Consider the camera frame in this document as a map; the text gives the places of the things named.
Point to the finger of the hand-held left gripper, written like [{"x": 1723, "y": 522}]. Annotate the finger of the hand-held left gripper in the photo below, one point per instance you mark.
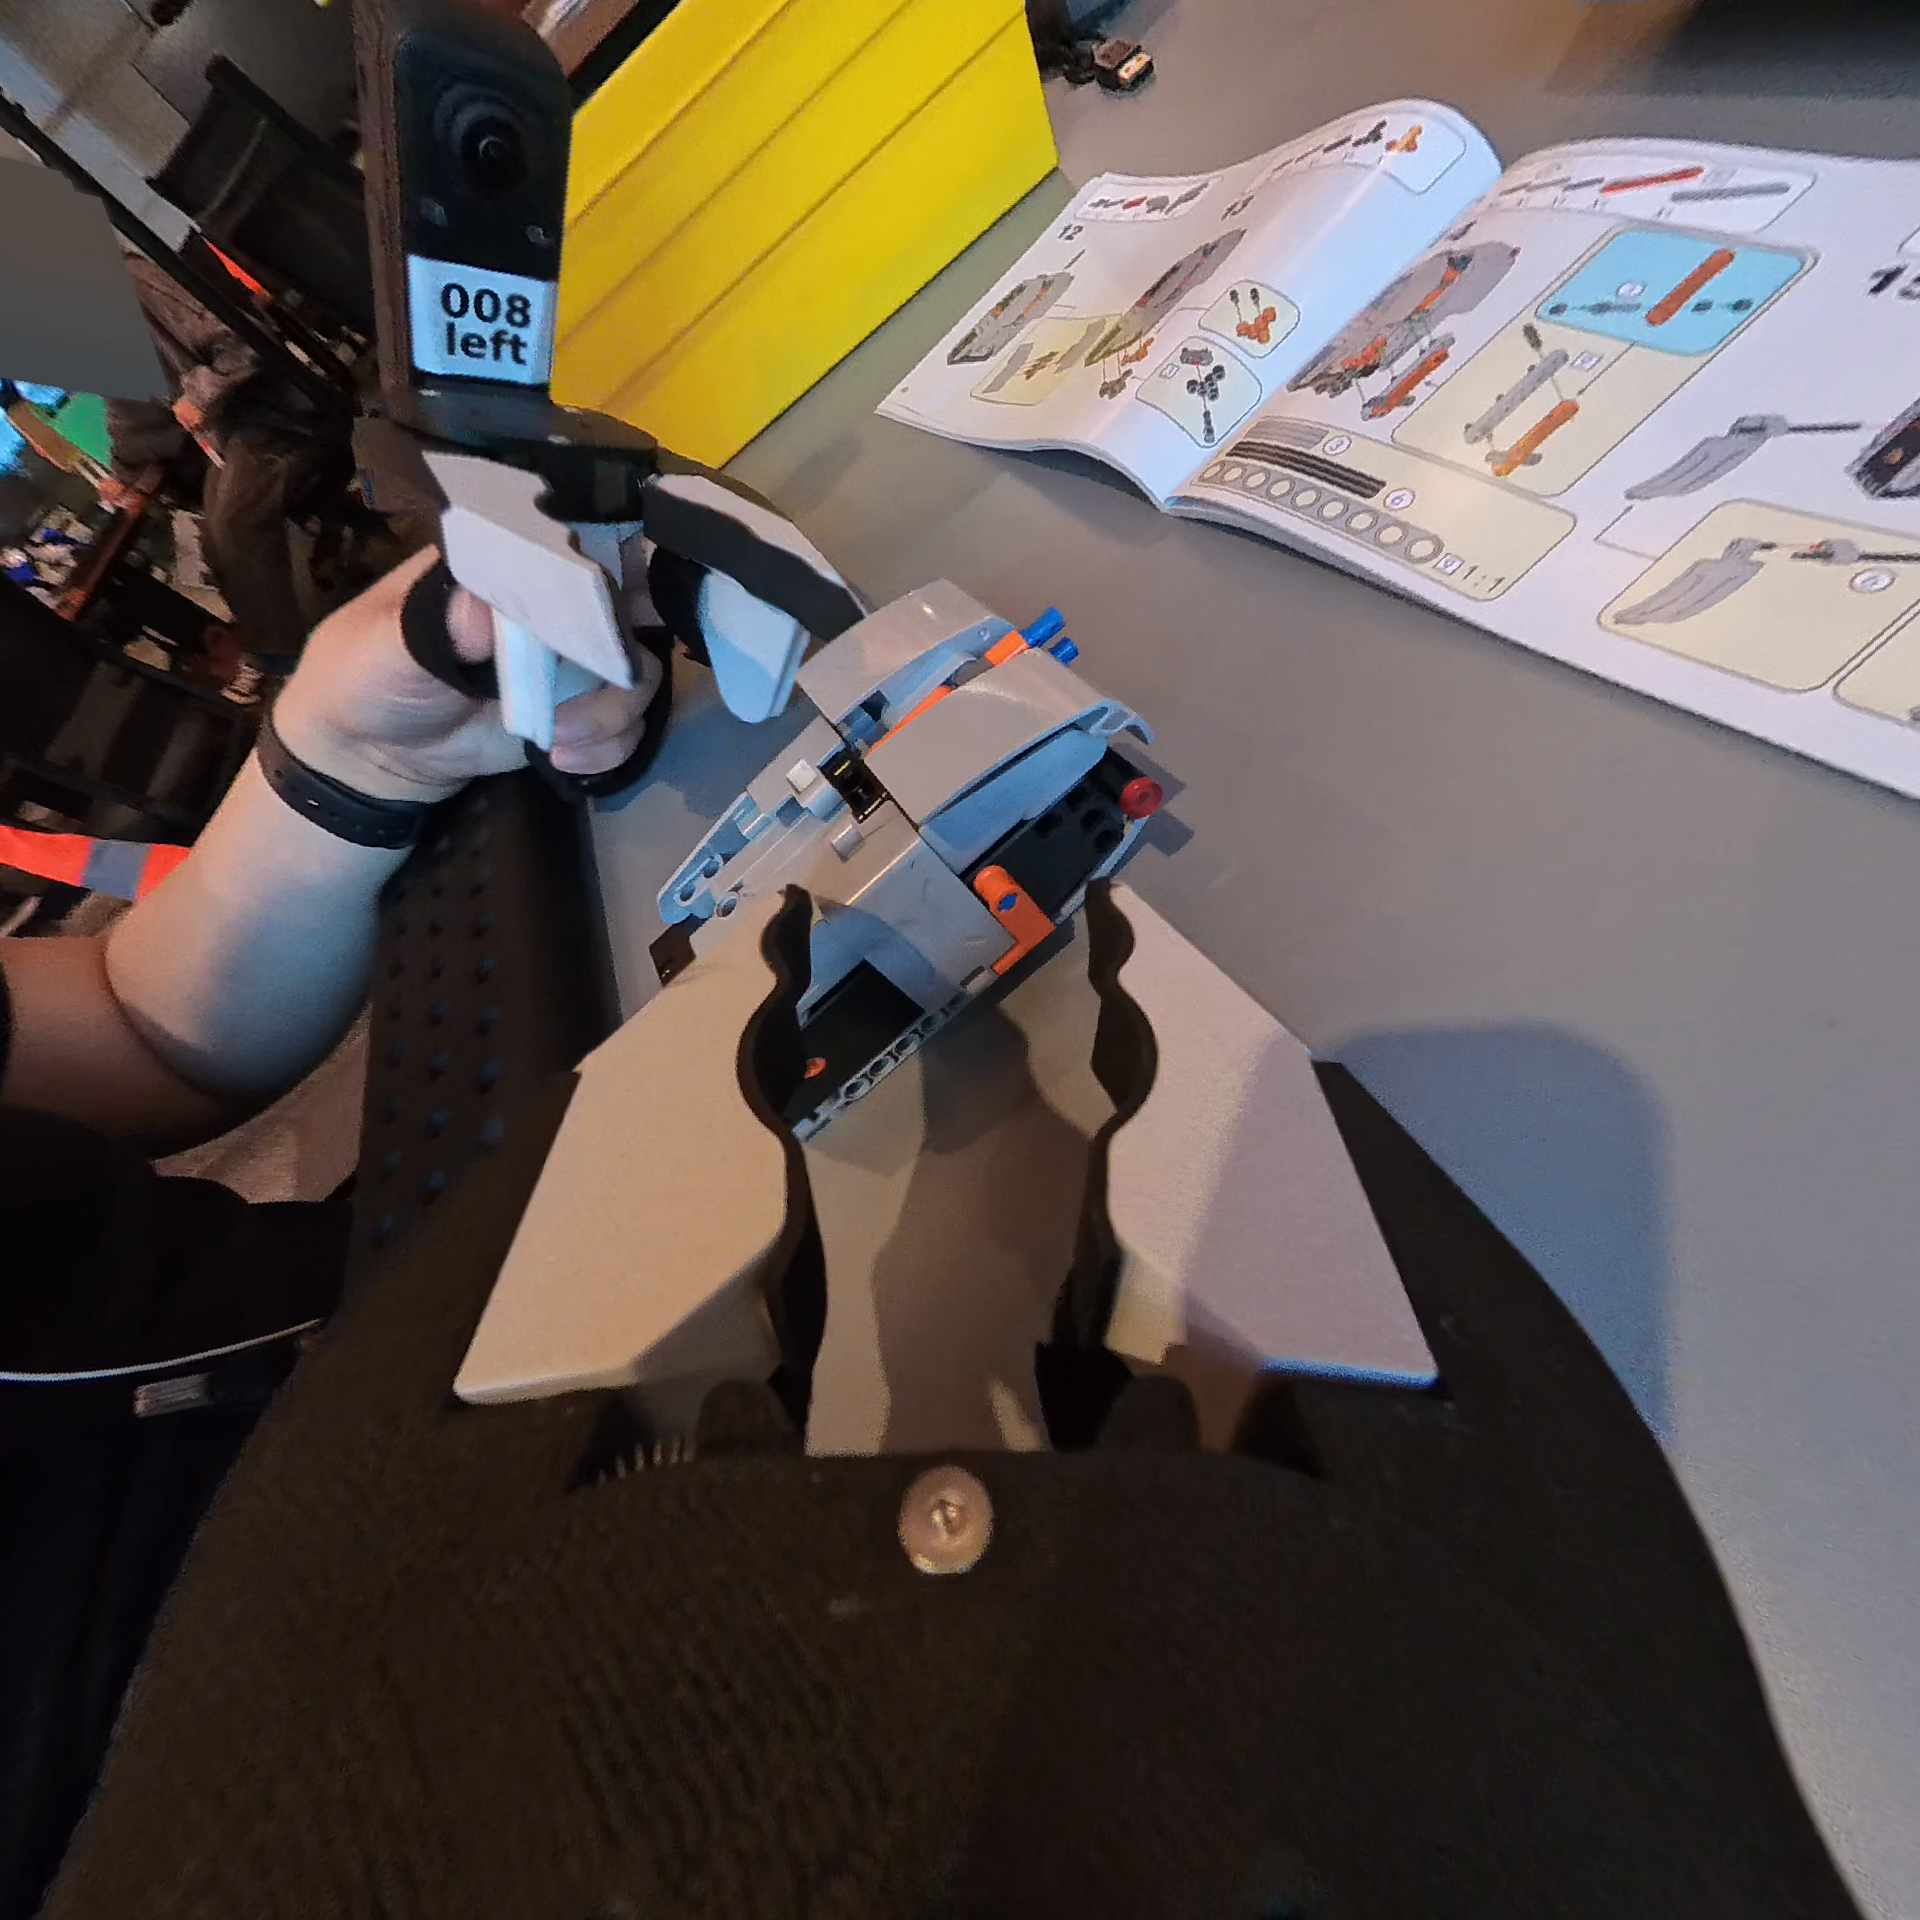
[
  {"x": 758, "y": 644},
  {"x": 525, "y": 570}
]

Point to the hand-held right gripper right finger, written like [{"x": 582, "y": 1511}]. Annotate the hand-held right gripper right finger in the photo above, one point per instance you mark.
[{"x": 1262, "y": 1200}]

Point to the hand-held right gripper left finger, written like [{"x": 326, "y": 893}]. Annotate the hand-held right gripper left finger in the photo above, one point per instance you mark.
[{"x": 645, "y": 1200}]

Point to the grey brick toy vehicle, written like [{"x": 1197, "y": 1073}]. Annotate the grey brick toy vehicle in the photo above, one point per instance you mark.
[{"x": 932, "y": 809}]

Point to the person's left forearm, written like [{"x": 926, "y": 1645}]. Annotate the person's left forearm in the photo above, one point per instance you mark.
[{"x": 226, "y": 961}]

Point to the grey desk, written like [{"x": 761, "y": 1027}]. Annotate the grey desk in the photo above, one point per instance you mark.
[{"x": 1501, "y": 975}]

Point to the person's left hand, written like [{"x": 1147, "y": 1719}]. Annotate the person's left hand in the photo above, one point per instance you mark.
[{"x": 377, "y": 691}]

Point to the dark studded mat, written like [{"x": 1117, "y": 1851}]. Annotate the dark studded mat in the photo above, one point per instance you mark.
[{"x": 465, "y": 1019}]

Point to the black wristband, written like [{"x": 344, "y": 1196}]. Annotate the black wristband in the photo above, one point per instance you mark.
[{"x": 338, "y": 804}]

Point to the yellow plastic bin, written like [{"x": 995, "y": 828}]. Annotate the yellow plastic bin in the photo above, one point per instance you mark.
[{"x": 782, "y": 225}]

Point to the orange cloth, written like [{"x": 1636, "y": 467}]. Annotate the orange cloth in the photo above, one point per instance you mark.
[{"x": 77, "y": 863}]

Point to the person's black clothing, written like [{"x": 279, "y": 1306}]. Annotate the person's black clothing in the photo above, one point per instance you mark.
[{"x": 134, "y": 1501}]

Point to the open instruction booklet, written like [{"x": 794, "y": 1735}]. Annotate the open instruction booklet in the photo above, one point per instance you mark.
[{"x": 1501, "y": 375}]

